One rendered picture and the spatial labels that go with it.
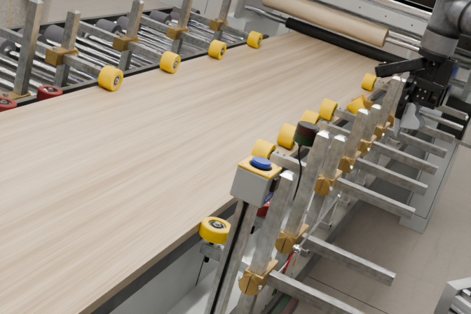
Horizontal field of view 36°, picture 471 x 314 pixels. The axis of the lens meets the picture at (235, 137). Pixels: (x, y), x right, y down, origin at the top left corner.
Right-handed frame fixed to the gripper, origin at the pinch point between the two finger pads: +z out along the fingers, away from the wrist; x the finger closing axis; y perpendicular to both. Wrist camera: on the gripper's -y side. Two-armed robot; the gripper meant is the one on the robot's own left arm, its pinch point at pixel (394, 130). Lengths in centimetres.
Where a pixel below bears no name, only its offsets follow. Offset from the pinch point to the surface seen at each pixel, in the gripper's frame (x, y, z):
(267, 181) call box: -43.0, -9.1, 7.3
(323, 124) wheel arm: 85, -46, 33
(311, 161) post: 8.8, -19.7, 19.4
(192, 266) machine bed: -6, -37, 56
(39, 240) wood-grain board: -55, -50, 38
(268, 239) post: -15.9, -15.1, 32.4
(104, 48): 101, -164, 48
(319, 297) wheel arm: -9.4, -0.3, 43.1
